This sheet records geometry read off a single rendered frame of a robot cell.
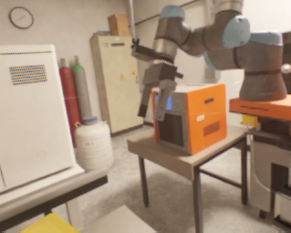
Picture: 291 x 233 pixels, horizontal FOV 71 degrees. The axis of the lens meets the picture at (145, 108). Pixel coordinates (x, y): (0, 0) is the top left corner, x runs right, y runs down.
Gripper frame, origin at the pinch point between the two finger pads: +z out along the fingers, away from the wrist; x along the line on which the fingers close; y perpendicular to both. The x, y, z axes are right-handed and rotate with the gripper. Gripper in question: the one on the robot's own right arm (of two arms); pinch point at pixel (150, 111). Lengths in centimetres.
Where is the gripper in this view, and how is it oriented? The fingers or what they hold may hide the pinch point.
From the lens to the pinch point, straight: 59.4
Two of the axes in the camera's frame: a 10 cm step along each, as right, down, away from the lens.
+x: -3.5, -0.2, 9.4
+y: 9.1, 2.4, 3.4
